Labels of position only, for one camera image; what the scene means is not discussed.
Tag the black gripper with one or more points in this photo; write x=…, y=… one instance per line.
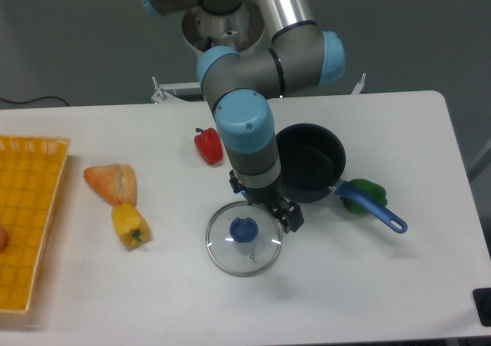
x=266, y=190

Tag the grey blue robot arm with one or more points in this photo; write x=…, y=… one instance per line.
x=249, y=59

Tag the triangle bread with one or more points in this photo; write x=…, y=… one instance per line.
x=115, y=183

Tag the glass lid blue knob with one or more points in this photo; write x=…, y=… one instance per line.
x=243, y=240

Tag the red bell pepper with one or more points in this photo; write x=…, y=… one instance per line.
x=209, y=145

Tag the yellow bell pepper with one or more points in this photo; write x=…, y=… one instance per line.
x=131, y=228

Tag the black device table corner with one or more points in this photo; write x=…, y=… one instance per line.
x=482, y=300

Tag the yellow wicker basket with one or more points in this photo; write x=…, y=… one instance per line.
x=31, y=170

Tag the dark saucepan blue handle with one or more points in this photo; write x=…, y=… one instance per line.
x=313, y=160

